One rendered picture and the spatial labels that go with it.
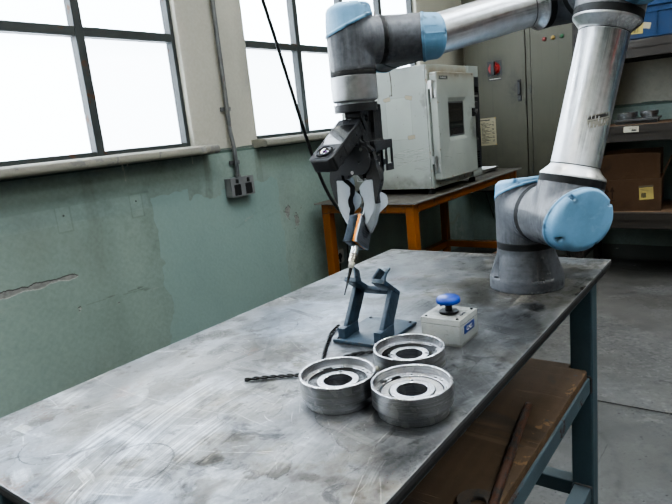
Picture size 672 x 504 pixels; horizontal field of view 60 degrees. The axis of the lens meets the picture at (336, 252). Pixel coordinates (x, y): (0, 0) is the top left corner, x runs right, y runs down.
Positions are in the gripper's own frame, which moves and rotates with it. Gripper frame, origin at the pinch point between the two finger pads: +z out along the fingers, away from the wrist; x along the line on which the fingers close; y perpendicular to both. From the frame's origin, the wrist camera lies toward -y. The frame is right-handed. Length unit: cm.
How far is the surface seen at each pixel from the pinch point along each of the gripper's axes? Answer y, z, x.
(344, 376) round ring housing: -20.0, 17.4, -7.8
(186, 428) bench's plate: -36.7, 20.0, 6.5
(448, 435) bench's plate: -24.8, 19.9, -25.1
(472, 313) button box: 5.7, 15.7, -16.9
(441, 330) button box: 0.7, 17.3, -13.4
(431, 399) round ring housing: -24.0, 16.1, -22.9
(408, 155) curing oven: 193, 1, 87
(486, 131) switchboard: 365, -2, 105
